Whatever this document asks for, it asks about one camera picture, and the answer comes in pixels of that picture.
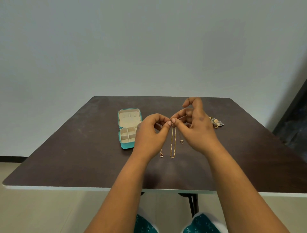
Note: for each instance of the pile of gold silver jewelry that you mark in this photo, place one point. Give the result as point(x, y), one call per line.
point(216, 123)

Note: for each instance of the black table leg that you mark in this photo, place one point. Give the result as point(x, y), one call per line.
point(193, 204)

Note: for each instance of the person's right forearm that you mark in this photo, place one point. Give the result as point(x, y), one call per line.
point(237, 192)

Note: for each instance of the person's left thumb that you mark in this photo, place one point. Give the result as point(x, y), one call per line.
point(165, 133)

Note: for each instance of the person's left forearm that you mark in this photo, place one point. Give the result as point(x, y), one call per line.
point(124, 192)

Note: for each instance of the person's right hand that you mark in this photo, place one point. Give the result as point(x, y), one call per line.
point(200, 132)

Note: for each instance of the teal jewelry box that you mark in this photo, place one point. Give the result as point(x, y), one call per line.
point(128, 127)

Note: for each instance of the person's left hand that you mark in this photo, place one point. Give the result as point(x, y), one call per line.
point(147, 136)

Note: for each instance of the person's right thumb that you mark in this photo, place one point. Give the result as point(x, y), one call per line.
point(180, 131)

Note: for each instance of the teal patterned trousers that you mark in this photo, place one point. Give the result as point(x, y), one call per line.
point(144, 225)

